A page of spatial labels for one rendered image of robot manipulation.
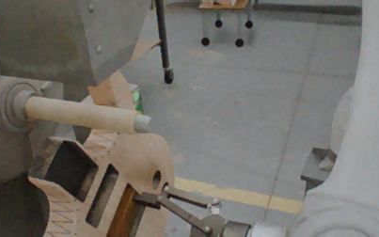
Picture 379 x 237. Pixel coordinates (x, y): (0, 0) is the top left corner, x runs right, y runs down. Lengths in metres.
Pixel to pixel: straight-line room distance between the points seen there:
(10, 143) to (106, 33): 0.37
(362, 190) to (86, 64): 0.29
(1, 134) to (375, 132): 0.50
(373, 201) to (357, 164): 0.05
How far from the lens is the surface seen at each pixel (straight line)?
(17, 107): 0.59
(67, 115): 0.54
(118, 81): 0.56
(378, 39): 0.66
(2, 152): 0.62
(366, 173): 0.42
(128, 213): 0.65
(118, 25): 0.30
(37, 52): 0.30
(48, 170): 0.48
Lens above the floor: 1.50
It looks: 31 degrees down
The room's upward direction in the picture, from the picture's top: 5 degrees counter-clockwise
